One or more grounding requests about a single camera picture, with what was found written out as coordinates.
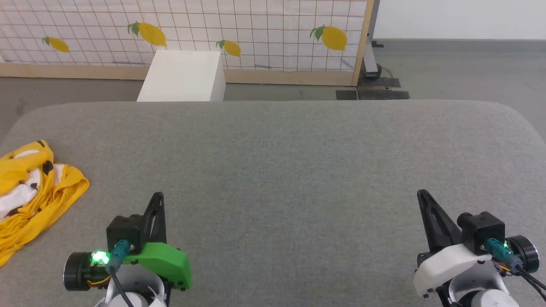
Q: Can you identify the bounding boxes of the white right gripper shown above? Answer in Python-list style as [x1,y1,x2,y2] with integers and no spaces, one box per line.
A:
[412,189,497,298]

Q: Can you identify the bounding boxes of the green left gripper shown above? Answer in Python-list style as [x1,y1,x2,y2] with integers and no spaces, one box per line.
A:
[122,192,193,291]

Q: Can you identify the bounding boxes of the yellow cartoon face garment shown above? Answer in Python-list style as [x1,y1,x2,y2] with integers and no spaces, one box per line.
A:
[0,140,90,267]

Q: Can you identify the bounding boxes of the black right gripper motor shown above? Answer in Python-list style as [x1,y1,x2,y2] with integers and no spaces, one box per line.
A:
[506,235,540,274]

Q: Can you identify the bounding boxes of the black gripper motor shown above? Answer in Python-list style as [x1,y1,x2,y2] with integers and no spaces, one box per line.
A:
[64,252,95,293]
[506,235,540,274]

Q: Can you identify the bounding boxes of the black left gripper motor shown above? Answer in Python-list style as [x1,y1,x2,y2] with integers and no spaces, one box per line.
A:
[64,252,95,293]

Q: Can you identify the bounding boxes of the grey fabric sofa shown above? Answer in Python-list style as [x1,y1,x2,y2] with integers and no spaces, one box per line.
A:
[0,100,546,307]

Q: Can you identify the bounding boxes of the black floor plates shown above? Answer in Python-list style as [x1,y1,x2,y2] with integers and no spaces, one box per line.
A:
[335,77,410,101]

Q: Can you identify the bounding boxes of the white rectangular box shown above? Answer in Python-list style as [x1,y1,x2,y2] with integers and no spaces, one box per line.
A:
[136,50,226,102]

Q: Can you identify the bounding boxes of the lemon print grid partition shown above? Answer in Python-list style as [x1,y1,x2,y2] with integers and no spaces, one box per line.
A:
[0,0,375,87]

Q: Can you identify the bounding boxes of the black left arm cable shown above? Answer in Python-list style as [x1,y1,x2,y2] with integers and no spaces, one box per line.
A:
[106,240,136,307]

